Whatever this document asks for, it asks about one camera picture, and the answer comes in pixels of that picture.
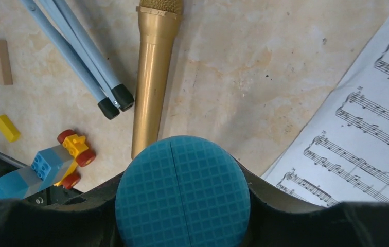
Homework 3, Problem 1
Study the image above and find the toy block car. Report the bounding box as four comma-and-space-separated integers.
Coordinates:
0, 129, 97, 200

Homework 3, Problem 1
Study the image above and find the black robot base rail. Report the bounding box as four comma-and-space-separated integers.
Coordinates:
0, 159, 82, 206

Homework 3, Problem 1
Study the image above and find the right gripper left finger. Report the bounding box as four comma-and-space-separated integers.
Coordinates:
0, 174, 123, 246

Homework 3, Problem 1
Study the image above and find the blue music stand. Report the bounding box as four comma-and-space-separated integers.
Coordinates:
21, 0, 134, 120

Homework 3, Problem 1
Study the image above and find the gold toy microphone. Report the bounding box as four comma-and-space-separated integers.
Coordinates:
131, 1, 184, 158

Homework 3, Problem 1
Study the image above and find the yellow toy brick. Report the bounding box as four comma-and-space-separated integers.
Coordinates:
0, 115, 21, 143

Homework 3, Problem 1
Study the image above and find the sheet music page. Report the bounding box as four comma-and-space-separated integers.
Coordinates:
262, 17, 389, 207

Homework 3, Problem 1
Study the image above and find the small wooden block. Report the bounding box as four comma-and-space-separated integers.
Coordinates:
0, 40, 13, 85

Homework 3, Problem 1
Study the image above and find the blue toy microphone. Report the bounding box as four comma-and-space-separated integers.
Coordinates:
115, 136, 251, 246

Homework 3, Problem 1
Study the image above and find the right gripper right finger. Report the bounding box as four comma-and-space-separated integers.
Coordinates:
240, 165, 389, 246

